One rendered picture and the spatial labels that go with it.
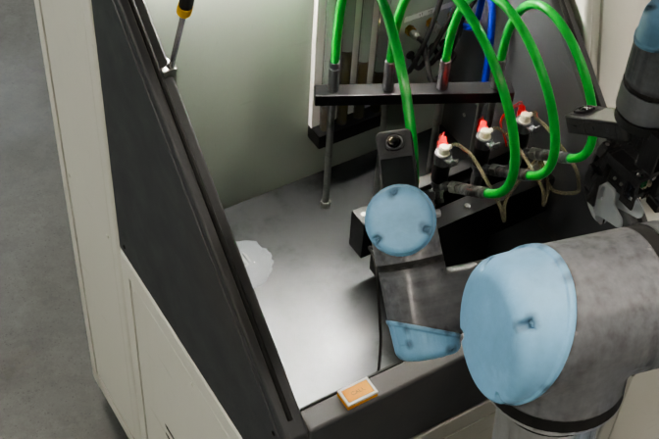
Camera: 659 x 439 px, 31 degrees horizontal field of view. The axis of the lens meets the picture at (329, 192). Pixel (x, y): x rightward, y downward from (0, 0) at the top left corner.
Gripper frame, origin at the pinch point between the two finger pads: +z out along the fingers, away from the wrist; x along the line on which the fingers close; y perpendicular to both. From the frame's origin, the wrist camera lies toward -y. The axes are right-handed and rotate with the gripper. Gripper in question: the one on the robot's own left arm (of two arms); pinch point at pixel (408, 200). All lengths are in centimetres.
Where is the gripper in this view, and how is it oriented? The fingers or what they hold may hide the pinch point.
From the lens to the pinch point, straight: 161.4
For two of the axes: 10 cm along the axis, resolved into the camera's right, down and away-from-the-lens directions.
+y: 1.4, 9.9, -0.2
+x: 9.8, -1.4, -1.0
